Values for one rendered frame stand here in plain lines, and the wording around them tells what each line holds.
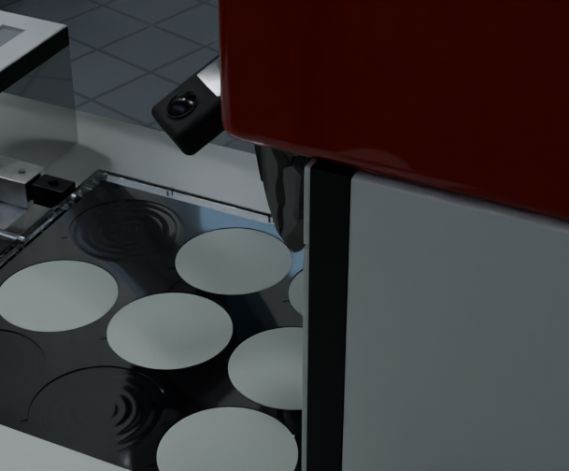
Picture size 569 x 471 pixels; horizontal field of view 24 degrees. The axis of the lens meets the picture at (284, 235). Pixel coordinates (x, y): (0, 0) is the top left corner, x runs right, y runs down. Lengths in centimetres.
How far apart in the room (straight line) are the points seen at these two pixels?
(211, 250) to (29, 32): 38
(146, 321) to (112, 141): 45
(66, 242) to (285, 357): 25
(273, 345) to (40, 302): 20
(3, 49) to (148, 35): 229
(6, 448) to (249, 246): 37
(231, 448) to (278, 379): 8
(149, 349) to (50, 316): 9
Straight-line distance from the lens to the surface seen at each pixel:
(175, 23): 375
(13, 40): 143
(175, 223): 122
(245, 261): 116
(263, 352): 106
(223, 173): 144
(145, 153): 149
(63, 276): 116
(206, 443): 99
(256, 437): 99
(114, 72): 351
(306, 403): 76
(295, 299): 112
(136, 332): 109
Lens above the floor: 156
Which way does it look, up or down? 33 degrees down
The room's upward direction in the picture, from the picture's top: straight up
